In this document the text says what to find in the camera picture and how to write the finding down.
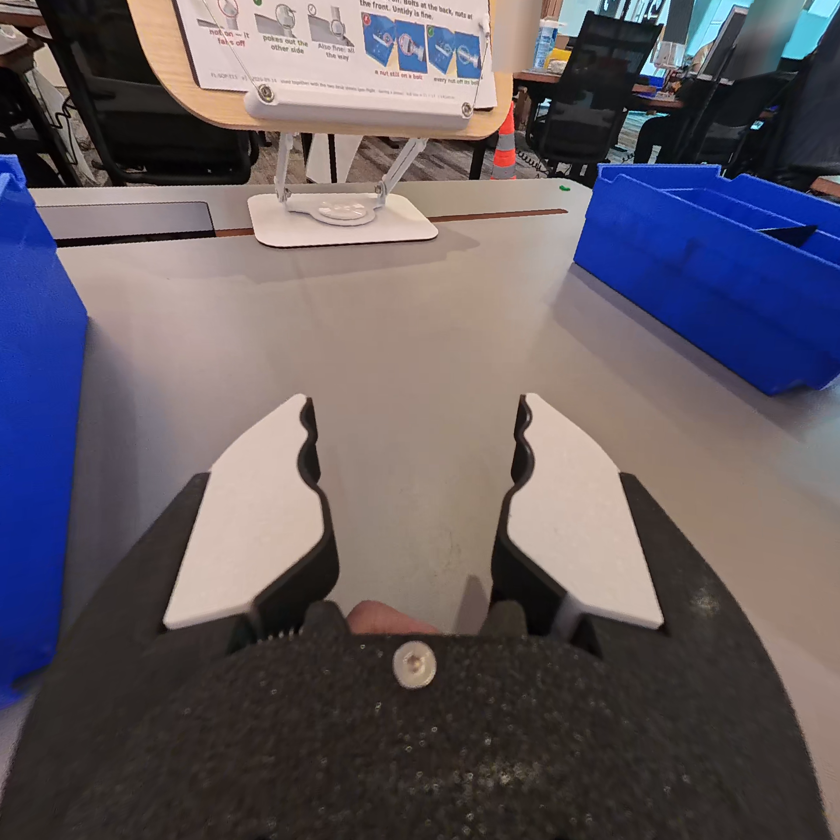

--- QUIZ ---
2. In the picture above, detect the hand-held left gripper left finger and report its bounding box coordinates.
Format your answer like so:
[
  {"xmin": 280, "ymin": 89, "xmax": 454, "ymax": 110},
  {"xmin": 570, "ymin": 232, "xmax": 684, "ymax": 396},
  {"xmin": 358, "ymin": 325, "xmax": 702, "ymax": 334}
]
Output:
[{"xmin": 163, "ymin": 394, "xmax": 340, "ymax": 640}]

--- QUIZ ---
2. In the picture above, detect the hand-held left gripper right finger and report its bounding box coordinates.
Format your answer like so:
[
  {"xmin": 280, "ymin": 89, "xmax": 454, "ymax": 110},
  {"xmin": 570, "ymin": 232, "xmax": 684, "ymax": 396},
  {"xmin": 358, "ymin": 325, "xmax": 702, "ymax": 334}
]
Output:
[{"xmin": 491, "ymin": 393, "xmax": 665, "ymax": 644}]

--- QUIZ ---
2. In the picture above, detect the blue divided storage bin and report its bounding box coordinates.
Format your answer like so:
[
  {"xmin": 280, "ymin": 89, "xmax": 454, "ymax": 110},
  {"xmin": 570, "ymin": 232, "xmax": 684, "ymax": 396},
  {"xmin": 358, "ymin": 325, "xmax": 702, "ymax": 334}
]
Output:
[{"xmin": 574, "ymin": 163, "xmax": 840, "ymax": 397}]

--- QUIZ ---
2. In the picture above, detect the person's left hand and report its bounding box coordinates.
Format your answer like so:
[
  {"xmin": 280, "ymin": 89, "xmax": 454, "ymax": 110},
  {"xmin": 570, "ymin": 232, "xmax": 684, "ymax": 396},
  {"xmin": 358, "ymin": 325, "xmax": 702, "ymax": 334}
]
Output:
[{"xmin": 346, "ymin": 603, "xmax": 447, "ymax": 639}]

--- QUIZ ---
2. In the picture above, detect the white document stand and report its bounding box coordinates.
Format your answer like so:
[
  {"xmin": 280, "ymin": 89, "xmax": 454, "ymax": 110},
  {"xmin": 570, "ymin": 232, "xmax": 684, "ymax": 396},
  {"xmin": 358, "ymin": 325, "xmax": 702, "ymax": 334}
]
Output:
[{"xmin": 248, "ymin": 132, "xmax": 439, "ymax": 249}]

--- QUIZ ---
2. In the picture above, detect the dark flat tablet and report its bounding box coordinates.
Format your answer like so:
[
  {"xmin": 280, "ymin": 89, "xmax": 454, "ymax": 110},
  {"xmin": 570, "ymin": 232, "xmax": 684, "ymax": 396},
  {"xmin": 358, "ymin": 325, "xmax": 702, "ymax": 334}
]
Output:
[{"xmin": 37, "ymin": 201, "xmax": 217, "ymax": 248}]

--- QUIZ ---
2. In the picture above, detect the orange striped traffic cone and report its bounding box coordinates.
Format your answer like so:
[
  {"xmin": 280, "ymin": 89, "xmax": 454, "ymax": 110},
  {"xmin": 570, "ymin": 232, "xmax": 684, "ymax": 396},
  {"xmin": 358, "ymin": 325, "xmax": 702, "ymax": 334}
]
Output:
[{"xmin": 491, "ymin": 103, "xmax": 519, "ymax": 181}]

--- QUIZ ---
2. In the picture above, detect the black office chair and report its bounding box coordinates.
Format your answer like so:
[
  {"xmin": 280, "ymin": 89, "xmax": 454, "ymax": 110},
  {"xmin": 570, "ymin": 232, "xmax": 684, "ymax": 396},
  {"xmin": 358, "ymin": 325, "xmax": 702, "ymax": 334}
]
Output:
[
  {"xmin": 528, "ymin": 14, "xmax": 664, "ymax": 178},
  {"xmin": 37, "ymin": 0, "xmax": 257, "ymax": 185},
  {"xmin": 676, "ymin": 73, "xmax": 791, "ymax": 168}
]

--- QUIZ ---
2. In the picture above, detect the instruction sheet on stand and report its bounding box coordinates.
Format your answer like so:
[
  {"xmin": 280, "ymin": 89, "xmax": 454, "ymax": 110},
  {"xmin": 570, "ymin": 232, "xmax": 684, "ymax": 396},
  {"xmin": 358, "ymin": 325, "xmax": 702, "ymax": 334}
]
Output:
[{"xmin": 128, "ymin": 0, "xmax": 514, "ymax": 143}]

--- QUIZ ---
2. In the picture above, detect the white instruction board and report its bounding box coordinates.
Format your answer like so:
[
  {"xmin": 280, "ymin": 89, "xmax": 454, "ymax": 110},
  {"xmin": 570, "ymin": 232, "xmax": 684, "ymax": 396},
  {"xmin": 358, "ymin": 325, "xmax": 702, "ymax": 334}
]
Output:
[{"xmin": 175, "ymin": 0, "xmax": 500, "ymax": 132}]

